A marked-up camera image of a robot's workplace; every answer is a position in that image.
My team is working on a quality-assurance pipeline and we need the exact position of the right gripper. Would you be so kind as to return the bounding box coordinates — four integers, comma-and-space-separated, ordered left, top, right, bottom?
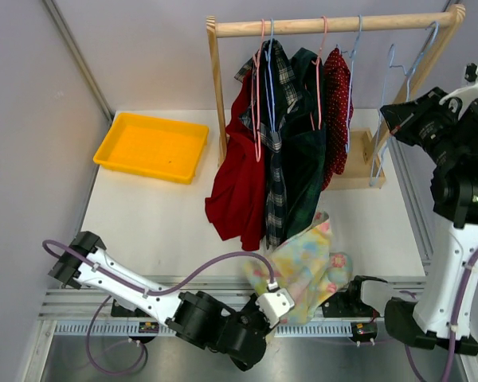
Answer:
382, 87, 464, 166

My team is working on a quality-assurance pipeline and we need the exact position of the pastel floral skirt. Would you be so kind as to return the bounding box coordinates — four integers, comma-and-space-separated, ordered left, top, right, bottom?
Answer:
244, 212, 353, 325

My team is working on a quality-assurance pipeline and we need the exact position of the red polka dot skirt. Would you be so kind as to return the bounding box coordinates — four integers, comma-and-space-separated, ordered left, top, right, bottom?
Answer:
322, 48, 350, 190

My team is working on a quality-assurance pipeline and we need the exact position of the blue hanger with dotted skirt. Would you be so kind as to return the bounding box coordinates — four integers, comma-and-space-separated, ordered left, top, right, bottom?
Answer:
336, 14, 362, 154

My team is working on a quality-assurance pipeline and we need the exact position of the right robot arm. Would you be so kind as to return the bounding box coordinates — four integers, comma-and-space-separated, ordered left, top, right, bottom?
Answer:
345, 63, 478, 356

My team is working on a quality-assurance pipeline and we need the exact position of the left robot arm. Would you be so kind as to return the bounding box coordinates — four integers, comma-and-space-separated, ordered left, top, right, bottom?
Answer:
42, 232, 295, 372

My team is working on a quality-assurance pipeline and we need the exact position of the dark green plaid skirt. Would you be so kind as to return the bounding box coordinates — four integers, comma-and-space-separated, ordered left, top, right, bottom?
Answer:
282, 48, 326, 240

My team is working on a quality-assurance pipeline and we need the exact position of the pink hanger with green skirt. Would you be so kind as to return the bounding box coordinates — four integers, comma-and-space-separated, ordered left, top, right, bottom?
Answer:
310, 15, 328, 131

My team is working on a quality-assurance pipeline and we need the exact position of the navy white plaid skirt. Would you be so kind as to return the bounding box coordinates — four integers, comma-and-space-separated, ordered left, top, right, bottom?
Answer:
238, 39, 302, 248

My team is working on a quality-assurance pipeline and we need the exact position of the blue hanger with plaid skirt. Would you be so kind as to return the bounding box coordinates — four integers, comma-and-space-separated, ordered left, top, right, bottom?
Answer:
264, 19, 276, 132

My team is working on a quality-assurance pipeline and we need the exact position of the pink hanger left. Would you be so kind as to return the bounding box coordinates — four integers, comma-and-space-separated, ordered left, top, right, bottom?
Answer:
251, 19, 265, 162

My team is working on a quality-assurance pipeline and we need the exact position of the wooden clothes rack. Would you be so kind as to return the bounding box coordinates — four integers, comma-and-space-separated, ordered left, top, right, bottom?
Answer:
206, 5, 465, 198

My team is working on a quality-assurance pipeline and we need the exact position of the yellow plastic tray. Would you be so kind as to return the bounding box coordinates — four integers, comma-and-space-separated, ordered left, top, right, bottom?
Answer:
93, 112, 209, 185

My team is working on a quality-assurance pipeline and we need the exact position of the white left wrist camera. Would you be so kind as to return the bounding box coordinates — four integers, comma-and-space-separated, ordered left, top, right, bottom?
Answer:
256, 281, 295, 329

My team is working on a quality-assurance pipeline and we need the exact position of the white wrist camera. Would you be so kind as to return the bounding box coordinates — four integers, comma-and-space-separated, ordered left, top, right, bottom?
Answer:
439, 62, 478, 117
256, 281, 295, 329

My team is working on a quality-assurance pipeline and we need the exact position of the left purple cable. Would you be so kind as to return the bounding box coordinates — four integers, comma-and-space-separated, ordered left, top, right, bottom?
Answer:
41, 240, 276, 376

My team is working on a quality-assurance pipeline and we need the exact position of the purple cable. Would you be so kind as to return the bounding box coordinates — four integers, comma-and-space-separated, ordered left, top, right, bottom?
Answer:
400, 237, 478, 382
41, 240, 276, 376

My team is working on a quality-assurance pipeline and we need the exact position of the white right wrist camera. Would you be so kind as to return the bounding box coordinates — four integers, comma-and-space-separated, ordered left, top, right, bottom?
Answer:
439, 62, 478, 117

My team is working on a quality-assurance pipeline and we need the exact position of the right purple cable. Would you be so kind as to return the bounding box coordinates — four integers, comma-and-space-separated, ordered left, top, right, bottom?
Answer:
400, 237, 478, 382

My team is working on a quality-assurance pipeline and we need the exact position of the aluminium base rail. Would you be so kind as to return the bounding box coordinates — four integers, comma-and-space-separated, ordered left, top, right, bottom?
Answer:
37, 274, 435, 339

